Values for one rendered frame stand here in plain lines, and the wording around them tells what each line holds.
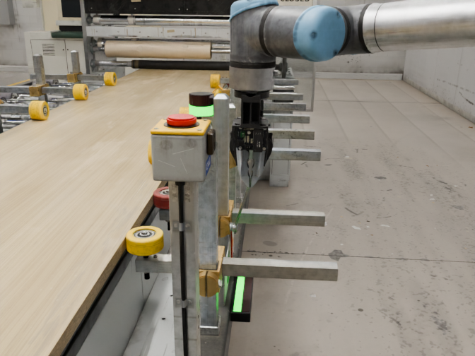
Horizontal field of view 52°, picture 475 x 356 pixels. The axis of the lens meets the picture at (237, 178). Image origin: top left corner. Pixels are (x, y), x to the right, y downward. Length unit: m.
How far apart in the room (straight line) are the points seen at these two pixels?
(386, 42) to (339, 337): 1.60
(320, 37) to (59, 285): 0.62
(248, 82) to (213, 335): 0.54
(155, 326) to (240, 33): 0.73
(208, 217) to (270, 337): 1.34
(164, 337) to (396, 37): 0.84
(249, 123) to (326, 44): 0.21
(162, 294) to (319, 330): 1.09
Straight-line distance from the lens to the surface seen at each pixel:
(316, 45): 0.85
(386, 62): 10.32
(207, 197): 0.95
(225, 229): 1.22
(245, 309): 1.18
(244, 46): 0.94
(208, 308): 1.07
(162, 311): 1.33
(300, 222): 1.28
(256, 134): 0.96
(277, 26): 0.88
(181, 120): 0.64
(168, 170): 0.64
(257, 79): 0.94
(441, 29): 0.89
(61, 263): 1.01
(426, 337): 2.41
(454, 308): 2.66
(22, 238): 1.14
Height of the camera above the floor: 1.37
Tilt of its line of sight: 20 degrees down
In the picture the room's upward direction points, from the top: 1 degrees clockwise
